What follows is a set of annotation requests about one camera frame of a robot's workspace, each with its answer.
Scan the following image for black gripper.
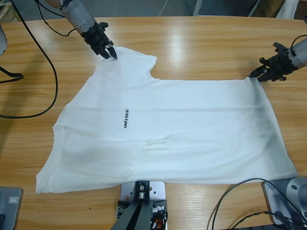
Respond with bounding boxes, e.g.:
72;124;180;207
248;49;298;83
81;23;118;60

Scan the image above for white t-shirt with black logo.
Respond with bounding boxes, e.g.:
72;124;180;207
35;46;298;194

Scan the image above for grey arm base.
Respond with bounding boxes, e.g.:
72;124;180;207
261;176;307;227
0;186;24;230

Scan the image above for brown cardboard box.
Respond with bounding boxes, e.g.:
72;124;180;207
249;0;286;18

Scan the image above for white metal leg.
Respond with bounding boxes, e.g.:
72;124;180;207
193;0;204;16

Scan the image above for wooden pallet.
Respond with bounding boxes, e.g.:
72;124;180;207
0;3;15;23

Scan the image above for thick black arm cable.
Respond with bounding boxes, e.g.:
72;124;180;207
0;0;59;119

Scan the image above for black cable loop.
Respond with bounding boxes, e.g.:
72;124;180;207
0;66;24;84

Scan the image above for long black cable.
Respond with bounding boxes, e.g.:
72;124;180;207
208;177;307;230

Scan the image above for braided dark cable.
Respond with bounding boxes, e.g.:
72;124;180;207
234;210;276;228

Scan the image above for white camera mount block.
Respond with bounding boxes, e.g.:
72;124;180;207
119;181;168;230

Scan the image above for orange and black wires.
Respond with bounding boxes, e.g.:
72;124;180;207
149;210;168;230

